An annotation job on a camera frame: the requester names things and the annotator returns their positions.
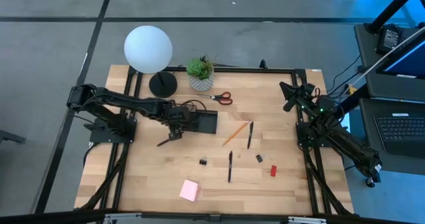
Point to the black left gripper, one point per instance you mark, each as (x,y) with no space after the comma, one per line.
(182,117)

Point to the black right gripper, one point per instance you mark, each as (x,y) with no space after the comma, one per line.
(305,94)

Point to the black binder clip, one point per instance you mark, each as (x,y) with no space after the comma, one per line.
(203,162)
(259,158)

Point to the black pen with white lettering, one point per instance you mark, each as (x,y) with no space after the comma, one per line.
(250,136)

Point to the yellow pencil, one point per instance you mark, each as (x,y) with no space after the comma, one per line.
(235,133)

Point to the pink sticky note pad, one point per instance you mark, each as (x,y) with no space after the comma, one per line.
(189,190)

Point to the small red eraser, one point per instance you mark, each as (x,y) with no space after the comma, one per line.
(273,171)

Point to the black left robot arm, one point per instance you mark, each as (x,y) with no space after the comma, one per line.
(133,102)

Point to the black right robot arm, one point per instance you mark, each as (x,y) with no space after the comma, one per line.
(348,144)

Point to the black mesh desk organizer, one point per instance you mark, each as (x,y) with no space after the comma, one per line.
(207,122)

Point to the succulent in patterned pot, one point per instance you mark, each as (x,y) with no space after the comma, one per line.
(201,81)

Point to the white globe table lamp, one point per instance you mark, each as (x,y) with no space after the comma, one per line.
(147,49)

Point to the black keyboard tray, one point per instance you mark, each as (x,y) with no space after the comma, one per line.
(367,117)

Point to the black crossbar with silver brackets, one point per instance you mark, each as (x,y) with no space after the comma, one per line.
(212,218)

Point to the black keyboard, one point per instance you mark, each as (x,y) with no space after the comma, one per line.
(398,131)

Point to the black power adapter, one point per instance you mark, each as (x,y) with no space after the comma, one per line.
(390,39)

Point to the black caster wheel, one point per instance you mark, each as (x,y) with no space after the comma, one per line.
(370,182)

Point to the computer monitor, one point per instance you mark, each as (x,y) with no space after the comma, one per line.
(408,62)

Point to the black stand pole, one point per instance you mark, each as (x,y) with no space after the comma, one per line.
(395,4)

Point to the grey furniture leg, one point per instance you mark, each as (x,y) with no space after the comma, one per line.
(10,137)

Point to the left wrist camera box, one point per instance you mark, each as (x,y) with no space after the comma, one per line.
(175,136)

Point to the black table-level camera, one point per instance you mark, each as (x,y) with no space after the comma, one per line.
(263,64)

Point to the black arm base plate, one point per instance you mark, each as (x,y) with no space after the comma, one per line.
(99,136)
(299,141)

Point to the black aluminium table frame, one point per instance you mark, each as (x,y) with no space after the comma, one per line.
(239,70)

